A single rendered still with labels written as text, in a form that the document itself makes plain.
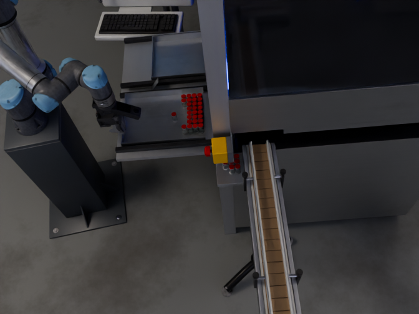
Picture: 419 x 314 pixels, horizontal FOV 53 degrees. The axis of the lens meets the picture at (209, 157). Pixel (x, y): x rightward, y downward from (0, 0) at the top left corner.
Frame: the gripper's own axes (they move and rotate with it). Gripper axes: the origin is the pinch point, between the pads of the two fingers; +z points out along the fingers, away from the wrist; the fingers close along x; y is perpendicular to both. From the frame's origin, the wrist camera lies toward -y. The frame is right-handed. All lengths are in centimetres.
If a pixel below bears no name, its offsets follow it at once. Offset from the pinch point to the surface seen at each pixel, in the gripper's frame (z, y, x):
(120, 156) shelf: 3.7, 2.5, 9.5
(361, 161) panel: 20, -97, 12
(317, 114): -17, -73, 12
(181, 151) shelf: 3.8, -22.6, 9.9
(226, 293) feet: 91, -34, 46
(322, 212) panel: 71, -88, 13
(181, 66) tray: 3.6, -23.1, -36.2
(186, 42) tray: 4, -26, -52
